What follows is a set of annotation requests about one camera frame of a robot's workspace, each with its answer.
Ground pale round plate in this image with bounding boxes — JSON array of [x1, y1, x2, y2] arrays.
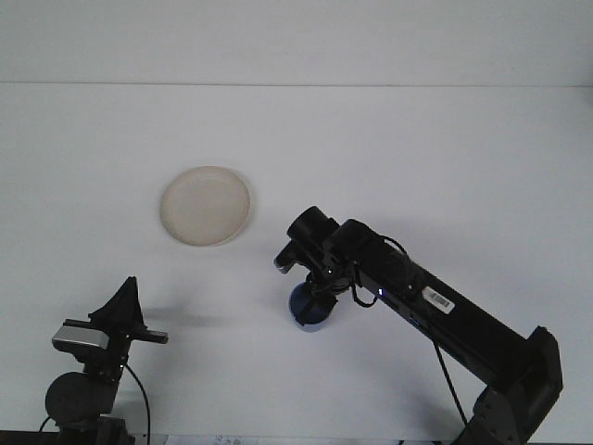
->
[[158, 165, 256, 248]]

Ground white printed paper sheet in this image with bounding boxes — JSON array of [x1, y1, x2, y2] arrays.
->
[[164, 434, 260, 445]]

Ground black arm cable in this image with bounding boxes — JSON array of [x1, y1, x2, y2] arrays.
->
[[38, 361, 155, 441], [350, 235, 468, 426]]

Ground pale blue cup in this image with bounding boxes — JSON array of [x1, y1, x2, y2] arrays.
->
[[287, 282, 337, 333]]

